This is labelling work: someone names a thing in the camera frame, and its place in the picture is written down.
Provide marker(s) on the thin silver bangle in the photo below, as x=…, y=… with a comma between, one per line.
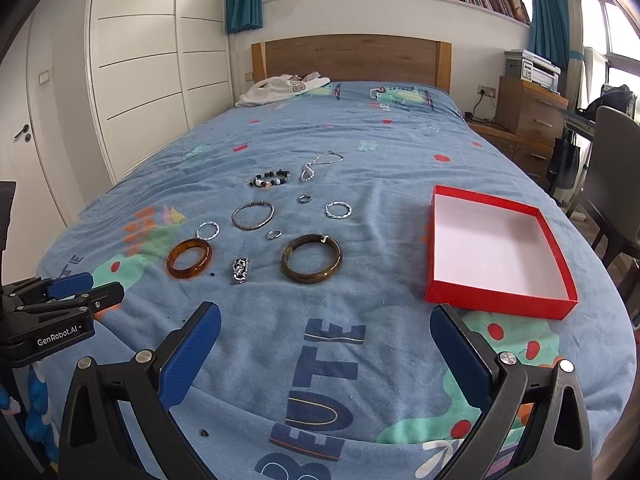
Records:
x=256, y=203

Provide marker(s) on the red cardboard box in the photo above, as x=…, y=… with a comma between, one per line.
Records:
x=500, y=300

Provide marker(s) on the grey chair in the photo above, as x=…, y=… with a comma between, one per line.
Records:
x=612, y=170

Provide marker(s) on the amber resin bangle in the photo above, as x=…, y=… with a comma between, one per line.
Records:
x=186, y=275

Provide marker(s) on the light switch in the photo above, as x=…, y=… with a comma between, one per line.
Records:
x=44, y=77

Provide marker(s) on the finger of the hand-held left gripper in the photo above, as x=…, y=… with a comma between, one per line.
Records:
x=70, y=285
x=107, y=295

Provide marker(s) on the wall outlet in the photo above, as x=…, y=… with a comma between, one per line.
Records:
x=486, y=91

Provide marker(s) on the wooden dresser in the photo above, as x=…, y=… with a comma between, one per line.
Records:
x=530, y=107

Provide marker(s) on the low wooden nightstand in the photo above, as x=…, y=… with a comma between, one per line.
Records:
x=520, y=152

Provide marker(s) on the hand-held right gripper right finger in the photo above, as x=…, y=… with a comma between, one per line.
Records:
x=460, y=355

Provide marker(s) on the white printer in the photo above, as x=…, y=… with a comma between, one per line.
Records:
x=532, y=70

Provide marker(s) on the white garment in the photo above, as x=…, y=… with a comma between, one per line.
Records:
x=270, y=91

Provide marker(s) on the dark green stone bangle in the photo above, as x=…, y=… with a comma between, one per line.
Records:
x=305, y=278

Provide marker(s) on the black backpack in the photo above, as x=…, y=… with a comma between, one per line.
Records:
x=612, y=100

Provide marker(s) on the dark tote bag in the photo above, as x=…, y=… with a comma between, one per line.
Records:
x=565, y=162

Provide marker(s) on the white wardrobe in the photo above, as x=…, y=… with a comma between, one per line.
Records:
x=150, y=60

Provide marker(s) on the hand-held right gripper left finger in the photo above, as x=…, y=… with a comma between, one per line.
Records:
x=192, y=355

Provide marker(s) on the blue printed blanket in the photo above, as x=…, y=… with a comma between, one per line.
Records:
x=350, y=130

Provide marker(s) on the wooden headboard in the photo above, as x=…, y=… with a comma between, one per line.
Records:
x=350, y=57

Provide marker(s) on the white door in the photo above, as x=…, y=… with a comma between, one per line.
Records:
x=35, y=160

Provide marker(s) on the silver wristwatch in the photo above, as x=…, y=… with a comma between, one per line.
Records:
x=240, y=271

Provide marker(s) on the person's left hand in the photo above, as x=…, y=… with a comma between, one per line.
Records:
x=40, y=410

